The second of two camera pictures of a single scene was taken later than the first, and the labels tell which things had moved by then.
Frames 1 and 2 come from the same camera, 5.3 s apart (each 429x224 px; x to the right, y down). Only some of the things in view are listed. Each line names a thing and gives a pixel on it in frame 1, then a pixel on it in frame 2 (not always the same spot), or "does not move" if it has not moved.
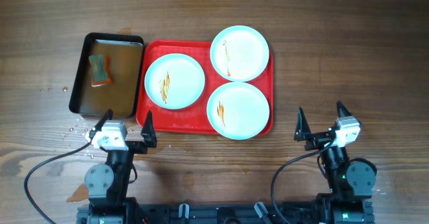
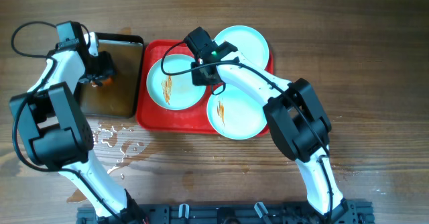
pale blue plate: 239,53 does not move
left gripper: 149,136 -> 108,65
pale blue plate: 238,110 does not move
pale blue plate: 174,81 does not move
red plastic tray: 194,117 does not move
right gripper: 303,133 -> 197,78
